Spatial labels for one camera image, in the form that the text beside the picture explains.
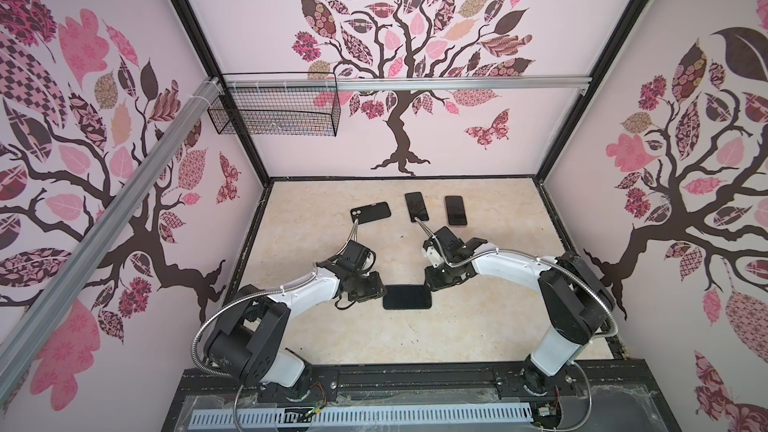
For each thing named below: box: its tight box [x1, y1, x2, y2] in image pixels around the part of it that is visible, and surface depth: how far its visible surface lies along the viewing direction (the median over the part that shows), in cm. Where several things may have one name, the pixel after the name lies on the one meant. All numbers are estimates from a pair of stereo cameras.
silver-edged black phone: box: [404, 192, 429, 222], surface depth 112 cm
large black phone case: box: [382, 285, 432, 310], surface depth 89 cm
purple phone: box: [445, 196, 467, 226], surface depth 112 cm
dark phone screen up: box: [383, 284, 432, 310], surface depth 89 cm
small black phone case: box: [350, 201, 391, 224], surface depth 112 cm
